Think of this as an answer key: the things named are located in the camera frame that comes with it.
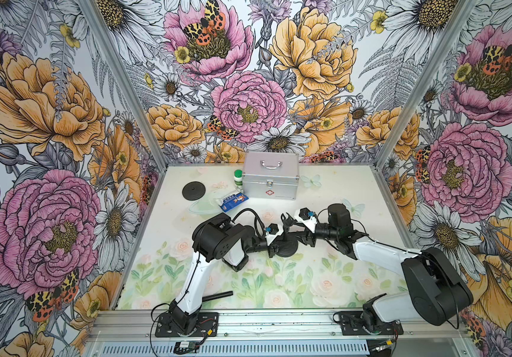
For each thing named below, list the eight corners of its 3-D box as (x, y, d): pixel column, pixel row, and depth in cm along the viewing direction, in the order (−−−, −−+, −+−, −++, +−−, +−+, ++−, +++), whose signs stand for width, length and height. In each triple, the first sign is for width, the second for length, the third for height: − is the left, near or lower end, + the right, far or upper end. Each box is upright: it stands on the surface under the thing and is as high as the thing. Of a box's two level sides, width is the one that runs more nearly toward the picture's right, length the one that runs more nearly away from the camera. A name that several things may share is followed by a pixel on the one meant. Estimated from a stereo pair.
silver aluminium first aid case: (244, 199, 109) (242, 176, 97) (247, 161, 126) (245, 137, 114) (297, 199, 109) (302, 177, 97) (292, 161, 126) (296, 137, 114)
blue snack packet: (224, 212, 104) (223, 209, 102) (218, 203, 107) (217, 200, 105) (248, 200, 108) (247, 197, 106) (241, 192, 112) (241, 188, 110)
